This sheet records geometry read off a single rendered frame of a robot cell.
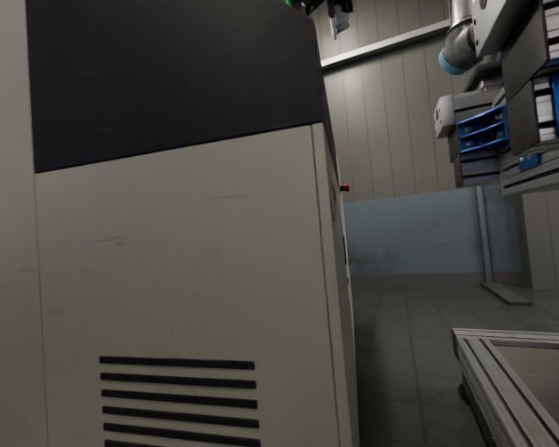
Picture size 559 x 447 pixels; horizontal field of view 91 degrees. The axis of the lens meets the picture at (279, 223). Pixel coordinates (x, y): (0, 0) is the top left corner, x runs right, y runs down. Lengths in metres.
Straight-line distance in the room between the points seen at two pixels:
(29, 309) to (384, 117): 3.07
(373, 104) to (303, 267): 2.97
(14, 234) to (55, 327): 0.21
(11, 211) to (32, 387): 0.36
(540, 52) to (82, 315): 0.82
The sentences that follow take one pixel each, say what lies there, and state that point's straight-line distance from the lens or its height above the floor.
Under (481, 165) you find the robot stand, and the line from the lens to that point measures 0.98.
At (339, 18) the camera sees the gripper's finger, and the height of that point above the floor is 1.28.
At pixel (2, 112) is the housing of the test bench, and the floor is 0.93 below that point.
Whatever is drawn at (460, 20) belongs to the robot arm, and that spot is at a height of 1.28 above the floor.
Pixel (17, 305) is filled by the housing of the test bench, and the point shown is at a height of 0.53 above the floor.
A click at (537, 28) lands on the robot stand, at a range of 0.54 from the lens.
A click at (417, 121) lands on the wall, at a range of 3.22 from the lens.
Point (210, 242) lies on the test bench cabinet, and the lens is 0.47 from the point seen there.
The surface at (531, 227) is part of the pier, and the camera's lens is 3.04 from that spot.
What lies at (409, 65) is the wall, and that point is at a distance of 3.44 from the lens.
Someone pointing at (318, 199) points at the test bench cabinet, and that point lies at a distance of 0.41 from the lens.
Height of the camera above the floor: 0.63
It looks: 2 degrees up
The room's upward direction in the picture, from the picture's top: 5 degrees counter-clockwise
